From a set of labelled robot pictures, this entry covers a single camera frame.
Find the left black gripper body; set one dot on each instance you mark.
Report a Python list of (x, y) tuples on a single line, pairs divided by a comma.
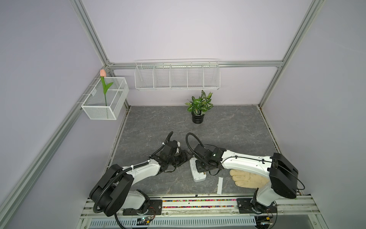
[(177, 159)]

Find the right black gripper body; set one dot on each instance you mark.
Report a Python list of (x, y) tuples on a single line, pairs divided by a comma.
[(201, 167)]

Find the white alarm device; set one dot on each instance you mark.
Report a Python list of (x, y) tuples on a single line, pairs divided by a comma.
[(197, 176)]

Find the white battery cover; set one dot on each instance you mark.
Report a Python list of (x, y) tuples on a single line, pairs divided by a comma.
[(220, 186)]

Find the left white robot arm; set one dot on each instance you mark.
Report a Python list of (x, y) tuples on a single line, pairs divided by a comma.
[(113, 191)]

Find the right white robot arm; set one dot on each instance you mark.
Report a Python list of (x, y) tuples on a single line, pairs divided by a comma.
[(281, 173)]

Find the beige work glove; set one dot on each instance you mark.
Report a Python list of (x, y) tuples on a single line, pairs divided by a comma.
[(248, 180)]

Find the potted green plant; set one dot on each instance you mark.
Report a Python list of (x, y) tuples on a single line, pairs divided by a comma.
[(199, 106)]

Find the artificial pink tulip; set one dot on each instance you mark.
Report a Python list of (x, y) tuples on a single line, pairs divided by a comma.
[(105, 86)]

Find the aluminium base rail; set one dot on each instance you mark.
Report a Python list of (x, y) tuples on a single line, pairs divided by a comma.
[(227, 205)]

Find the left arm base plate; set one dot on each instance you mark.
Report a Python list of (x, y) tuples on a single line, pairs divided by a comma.
[(150, 207)]

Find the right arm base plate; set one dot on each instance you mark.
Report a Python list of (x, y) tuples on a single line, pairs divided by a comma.
[(251, 205)]

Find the white cable duct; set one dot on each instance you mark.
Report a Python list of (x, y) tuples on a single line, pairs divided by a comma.
[(188, 222)]

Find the long white wire shelf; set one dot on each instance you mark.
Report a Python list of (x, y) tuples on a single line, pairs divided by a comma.
[(177, 74)]

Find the white wire basket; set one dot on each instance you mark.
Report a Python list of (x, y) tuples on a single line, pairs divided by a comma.
[(94, 104)]

